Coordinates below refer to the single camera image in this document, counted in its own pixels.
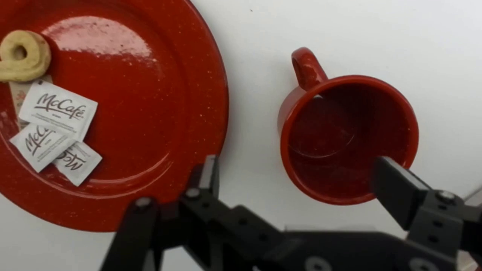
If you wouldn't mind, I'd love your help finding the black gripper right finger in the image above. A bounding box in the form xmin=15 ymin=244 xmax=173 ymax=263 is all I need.
xmin=370 ymin=155 xmax=482 ymax=271

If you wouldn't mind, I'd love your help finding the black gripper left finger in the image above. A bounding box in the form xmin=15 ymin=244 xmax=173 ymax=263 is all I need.
xmin=98 ymin=153 xmax=286 ymax=271

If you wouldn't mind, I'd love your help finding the red speckled plate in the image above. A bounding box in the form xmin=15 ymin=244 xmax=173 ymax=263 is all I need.
xmin=0 ymin=0 xmax=230 ymax=233

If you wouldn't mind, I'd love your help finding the large McCafe sugar packet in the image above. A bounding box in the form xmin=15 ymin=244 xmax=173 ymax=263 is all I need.
xmin=16 ymin=80 xmax=99 ymax=143

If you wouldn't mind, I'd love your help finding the ring shaped cookie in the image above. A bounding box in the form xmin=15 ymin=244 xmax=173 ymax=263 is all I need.
xmin=0 ymin=28 xmax=52 ymax=84

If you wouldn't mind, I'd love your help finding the red ceramic mug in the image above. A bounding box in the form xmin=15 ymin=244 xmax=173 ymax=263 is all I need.
xmin=277 ymin=46 xmax=420 ymax=206

